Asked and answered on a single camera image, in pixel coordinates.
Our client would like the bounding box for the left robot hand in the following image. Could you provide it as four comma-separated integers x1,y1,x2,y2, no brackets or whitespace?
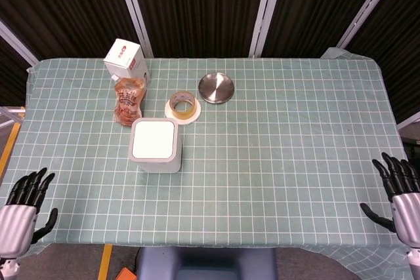
0,167,59,260

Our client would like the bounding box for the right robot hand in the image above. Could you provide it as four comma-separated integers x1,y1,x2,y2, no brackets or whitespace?
360,151,420,250

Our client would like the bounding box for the white lidded bin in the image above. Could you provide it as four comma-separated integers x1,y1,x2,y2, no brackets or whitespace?
128,117,182,174

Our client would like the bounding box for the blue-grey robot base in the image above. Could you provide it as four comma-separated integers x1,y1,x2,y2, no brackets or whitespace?
136,246,279,280

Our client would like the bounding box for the yellow floor tape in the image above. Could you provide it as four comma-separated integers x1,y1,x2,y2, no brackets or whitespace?
97,243,114,280

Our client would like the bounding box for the orange box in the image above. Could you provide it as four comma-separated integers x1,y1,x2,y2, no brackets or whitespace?
114,267,138,280

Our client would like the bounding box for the green checkered tablecloth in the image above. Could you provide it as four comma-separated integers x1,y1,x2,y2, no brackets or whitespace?
0,47,420,280

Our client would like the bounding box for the orange snack bag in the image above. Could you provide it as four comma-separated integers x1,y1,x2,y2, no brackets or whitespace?
113,75,147,127

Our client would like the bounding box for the white carton box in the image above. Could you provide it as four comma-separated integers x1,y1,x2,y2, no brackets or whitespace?
103,38,152,87

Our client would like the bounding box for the clear tape roll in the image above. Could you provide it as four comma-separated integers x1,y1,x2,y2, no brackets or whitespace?
169,90,198,120

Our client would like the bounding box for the round stainless steel plate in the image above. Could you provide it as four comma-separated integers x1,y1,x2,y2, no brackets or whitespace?
198,72,236,105

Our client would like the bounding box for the white partition frame post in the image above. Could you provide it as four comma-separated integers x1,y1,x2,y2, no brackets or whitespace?
336,0,405,49
248,0,287,59
0,19,40,67
113,0,154,59

